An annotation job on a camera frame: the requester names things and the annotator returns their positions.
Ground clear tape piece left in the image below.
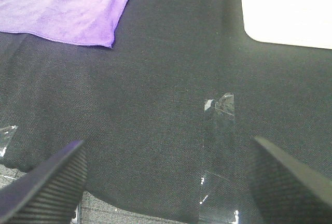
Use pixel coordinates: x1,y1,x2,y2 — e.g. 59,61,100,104
0,125,18,158

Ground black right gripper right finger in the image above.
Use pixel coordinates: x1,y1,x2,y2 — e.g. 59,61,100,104
246,136,331,223

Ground clear tape strip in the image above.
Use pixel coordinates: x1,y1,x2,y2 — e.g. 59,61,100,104
199,92,238,223

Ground white box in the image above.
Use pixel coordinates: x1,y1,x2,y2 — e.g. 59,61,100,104
241,0,331,49

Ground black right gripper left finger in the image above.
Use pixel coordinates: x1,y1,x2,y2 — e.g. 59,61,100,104
1,141,88,223

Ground black table cloth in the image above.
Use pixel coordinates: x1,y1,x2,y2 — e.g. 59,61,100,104
1,0,331,223

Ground purple microfiber towel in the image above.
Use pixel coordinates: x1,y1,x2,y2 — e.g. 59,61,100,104
1,0,128,48

